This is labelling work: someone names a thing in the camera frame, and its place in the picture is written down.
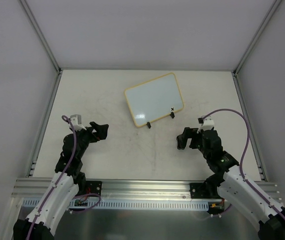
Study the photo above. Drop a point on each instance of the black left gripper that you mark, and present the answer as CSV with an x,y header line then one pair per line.
x,y
94,132

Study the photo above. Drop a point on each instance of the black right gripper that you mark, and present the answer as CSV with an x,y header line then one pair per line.
x,y
191,139

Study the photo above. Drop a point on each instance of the black felt whiteboard eraser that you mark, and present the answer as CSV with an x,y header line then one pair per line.
x,y
181,144

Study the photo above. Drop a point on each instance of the yellow framed small whiteboard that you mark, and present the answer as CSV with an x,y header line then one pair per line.
x,y
154,99

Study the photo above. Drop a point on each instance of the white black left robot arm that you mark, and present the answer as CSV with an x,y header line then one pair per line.
x,y
67,183

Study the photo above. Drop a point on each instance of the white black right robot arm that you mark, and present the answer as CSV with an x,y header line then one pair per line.
x,y
231,183

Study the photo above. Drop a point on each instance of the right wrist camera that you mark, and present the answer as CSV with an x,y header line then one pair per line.
x,y
206,123

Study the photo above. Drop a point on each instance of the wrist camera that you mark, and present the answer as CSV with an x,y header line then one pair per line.
x,y
76,121
206,123

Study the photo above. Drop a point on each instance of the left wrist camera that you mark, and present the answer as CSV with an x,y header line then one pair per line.
x,y
76,121

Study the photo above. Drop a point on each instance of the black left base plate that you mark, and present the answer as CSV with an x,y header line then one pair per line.
x,y
93,187

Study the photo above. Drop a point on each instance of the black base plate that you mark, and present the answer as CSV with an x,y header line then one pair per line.
x,y
203,190
93,187

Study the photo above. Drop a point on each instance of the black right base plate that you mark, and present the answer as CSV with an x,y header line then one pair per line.
x,y
203,190

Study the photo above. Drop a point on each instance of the aluminium mounting rail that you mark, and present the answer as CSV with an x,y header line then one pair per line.
x,y
115,189

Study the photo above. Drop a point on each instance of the white slotted cable duct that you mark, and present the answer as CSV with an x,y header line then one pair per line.
x,y
117,204

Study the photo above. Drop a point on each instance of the left aluminium frame post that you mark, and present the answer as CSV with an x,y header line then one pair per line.
x,y
36,27

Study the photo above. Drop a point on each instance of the aluminium frame post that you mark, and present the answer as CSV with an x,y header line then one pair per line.
x,y
257,35
36,27

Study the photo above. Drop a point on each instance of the right aluminium frame post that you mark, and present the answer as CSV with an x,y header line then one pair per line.
x,y
257,35

